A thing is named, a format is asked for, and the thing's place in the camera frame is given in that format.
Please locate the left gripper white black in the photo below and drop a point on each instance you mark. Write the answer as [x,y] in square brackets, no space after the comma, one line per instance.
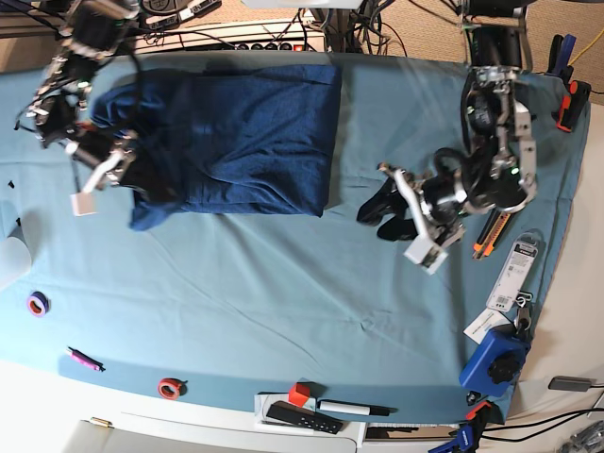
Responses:
[435,208]

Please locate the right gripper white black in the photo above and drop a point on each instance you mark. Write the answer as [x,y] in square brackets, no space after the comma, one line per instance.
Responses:
[112,160]

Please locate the dark blue t-shirt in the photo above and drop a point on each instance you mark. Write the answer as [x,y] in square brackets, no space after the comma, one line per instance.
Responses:
[243,142]

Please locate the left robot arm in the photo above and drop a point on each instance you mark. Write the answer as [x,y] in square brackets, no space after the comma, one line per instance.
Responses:
[496,169]

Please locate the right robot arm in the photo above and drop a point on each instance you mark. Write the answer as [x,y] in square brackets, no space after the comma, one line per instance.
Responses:
[93,34]

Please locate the orange black utility knife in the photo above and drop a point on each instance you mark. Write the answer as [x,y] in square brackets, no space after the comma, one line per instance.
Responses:
[490,234]

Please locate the light blue table cloth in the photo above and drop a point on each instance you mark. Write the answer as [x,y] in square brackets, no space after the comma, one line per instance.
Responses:
[241,304]

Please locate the white packaged item blister card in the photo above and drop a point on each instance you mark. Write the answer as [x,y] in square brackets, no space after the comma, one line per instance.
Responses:
[515,270]

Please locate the white paper card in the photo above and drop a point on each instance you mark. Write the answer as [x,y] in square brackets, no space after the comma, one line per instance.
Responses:
[484,322]

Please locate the white paper roll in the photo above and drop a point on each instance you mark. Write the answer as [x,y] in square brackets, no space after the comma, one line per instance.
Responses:
[15,261]

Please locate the black foot pedal start label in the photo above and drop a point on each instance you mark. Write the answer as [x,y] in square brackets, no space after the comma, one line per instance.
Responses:
[161,13]

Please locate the metal carabiner keys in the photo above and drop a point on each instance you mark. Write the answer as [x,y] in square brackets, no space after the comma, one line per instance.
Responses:
[522,321]

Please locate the purple tape roll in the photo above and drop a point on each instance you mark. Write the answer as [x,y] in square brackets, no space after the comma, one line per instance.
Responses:
[38,304]

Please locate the blue box black knob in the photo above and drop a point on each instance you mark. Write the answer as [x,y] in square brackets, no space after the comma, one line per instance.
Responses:
[497,361]

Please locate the pink marker pen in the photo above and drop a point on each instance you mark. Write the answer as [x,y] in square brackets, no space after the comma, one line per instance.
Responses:
[84,360]

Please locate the red cube block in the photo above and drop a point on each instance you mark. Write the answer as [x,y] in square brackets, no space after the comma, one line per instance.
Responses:
[299,394]

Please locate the white black marker pen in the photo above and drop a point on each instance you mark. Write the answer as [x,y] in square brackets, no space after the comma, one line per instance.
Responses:
[354,408]

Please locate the orange black clamp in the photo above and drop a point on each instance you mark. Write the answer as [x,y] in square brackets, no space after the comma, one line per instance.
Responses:
[578,93]
[481,408]

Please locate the red tape roll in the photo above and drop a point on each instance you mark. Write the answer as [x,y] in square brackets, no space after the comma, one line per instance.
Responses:
[171,388]

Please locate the orange black lower clamp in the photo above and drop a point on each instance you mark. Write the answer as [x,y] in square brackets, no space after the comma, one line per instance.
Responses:
[481,408]

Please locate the black remote control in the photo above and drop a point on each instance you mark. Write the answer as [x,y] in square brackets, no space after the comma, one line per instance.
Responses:
[302,418]

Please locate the white book under remote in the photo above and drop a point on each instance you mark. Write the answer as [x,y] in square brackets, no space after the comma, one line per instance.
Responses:
[263,401]

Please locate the blue black clamp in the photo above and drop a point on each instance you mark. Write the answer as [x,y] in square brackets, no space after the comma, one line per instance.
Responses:
[465,440]

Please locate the blue spring clamp top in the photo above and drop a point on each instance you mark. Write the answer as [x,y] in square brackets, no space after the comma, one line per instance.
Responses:
[560,52]

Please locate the grey adapter box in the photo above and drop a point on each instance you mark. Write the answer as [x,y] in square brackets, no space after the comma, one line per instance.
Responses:
[570,384]

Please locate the white power strip red switch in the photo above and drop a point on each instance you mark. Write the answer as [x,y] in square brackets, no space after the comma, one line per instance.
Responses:
[297,46]

